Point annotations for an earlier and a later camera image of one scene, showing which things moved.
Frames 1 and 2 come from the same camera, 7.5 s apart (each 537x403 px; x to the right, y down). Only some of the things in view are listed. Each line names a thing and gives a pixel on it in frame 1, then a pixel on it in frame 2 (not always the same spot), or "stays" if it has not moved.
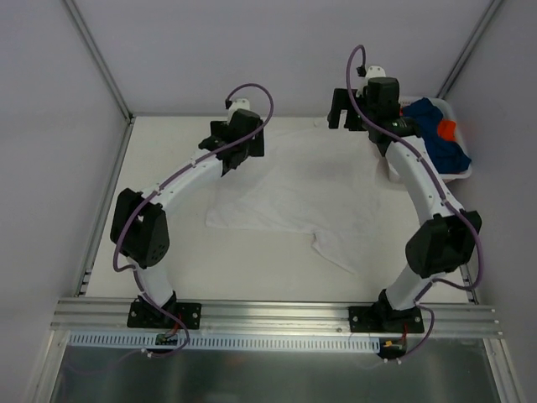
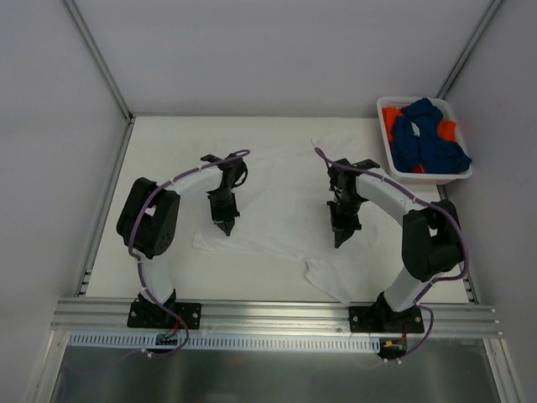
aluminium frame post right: x=487 y=19 stays
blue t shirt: x=449 y=157 stays
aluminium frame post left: x=100 y=60 stays
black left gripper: x=256 y=140 to x=225 y=214
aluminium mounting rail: x=110 y=317 stays
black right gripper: x=340 y=107 to x=344 y=221
